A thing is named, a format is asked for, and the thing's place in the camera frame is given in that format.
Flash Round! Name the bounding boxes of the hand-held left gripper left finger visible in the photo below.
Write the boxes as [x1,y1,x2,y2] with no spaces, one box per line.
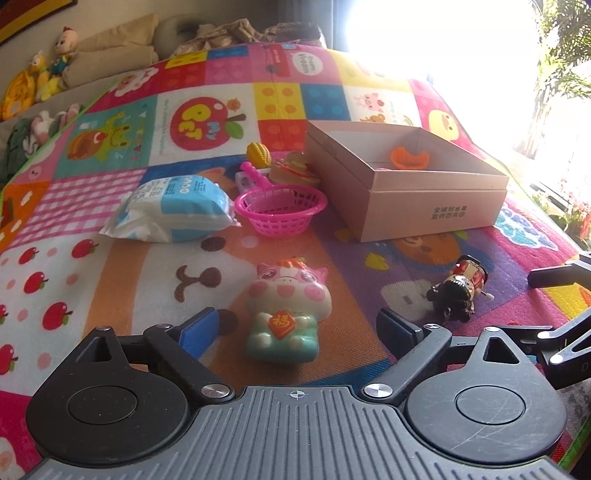
[69,307,237,408]

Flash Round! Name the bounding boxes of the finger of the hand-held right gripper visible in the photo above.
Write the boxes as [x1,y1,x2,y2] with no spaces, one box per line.
[536,309,591,366]
[527,251,591,288]

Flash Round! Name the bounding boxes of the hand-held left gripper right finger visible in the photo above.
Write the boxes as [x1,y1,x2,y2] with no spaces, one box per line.
[362,307,534,408]

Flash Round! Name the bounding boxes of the red black wind-up toy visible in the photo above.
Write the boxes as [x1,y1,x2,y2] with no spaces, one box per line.
[426,255,495,324]

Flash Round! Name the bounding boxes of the pink pig squishy toy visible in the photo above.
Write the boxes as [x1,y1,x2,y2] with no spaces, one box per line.
[245,258,334,365]

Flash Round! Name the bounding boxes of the blue white tissue pack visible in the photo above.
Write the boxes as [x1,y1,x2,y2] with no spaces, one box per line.
[99,174,241,243]

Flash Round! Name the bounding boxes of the tan cardboard box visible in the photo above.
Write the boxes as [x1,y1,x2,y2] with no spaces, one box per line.
[305,120,510,243]

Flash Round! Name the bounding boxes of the pink plastic toy basket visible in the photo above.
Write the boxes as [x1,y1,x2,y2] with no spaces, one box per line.
[233,184,328,237]

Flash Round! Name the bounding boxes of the pink toy spatula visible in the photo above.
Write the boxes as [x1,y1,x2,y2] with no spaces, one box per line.
[240,161,296,208]

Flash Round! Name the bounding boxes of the toy burger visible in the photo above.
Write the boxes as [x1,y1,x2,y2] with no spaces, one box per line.
[269,151,321,188]

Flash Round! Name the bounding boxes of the yellow toy corn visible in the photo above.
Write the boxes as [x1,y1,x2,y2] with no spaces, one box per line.
[246,142,272,168]

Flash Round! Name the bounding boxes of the colourful cartoon play mat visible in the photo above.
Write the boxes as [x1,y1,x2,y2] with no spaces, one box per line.
[0,39,591,480]

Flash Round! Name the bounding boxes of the orange toy piece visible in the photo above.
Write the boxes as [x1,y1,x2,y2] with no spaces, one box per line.
[389,145,432,171]

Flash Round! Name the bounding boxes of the green plant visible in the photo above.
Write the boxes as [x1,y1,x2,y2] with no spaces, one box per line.
[536,0,591,153]

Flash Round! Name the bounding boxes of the white pink bunny plush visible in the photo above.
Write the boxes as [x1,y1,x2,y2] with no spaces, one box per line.
[23,104,81,149]

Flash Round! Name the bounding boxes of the green cloth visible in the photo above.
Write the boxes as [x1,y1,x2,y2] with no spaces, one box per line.
[0,117,47,185]

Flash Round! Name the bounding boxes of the beige pillows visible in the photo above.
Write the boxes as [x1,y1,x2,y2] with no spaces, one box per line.
[62,13,161,89]

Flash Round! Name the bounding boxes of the orange yellow plush toy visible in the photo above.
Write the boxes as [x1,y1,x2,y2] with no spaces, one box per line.
[0,69,38,121]

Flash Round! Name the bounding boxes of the brown printed cloth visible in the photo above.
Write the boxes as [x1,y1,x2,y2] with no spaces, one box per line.
[171,21,328,57]

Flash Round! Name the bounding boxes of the grey neck pillow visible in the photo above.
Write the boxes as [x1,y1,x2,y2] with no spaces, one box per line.
[152,14,209,58]

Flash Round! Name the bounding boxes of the red-haired plush doll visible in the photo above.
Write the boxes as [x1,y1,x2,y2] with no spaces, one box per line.
[46,27,78,77]

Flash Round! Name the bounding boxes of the dark framed wall picture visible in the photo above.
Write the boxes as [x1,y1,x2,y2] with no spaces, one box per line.
[0,0,77,45]

